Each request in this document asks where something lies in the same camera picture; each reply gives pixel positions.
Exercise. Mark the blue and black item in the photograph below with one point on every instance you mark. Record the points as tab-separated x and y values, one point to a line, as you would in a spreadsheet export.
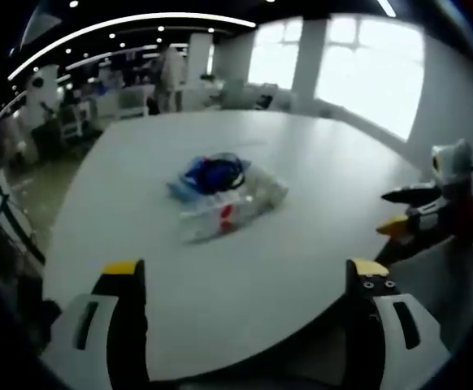
216	174

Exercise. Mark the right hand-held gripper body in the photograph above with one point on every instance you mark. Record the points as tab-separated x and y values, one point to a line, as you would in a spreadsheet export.
452	161

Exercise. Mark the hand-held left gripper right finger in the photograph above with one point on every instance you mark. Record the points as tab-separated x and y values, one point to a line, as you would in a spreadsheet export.
387	325

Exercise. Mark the clear plastic packet red print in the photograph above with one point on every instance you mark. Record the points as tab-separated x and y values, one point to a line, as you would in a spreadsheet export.
214	219

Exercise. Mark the white table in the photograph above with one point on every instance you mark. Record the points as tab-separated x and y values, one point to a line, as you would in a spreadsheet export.
139	211

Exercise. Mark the white cabinet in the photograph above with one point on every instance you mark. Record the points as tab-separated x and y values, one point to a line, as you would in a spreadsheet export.
128	102

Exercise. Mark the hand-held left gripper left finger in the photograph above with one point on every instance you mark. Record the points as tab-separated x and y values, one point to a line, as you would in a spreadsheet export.
98	325

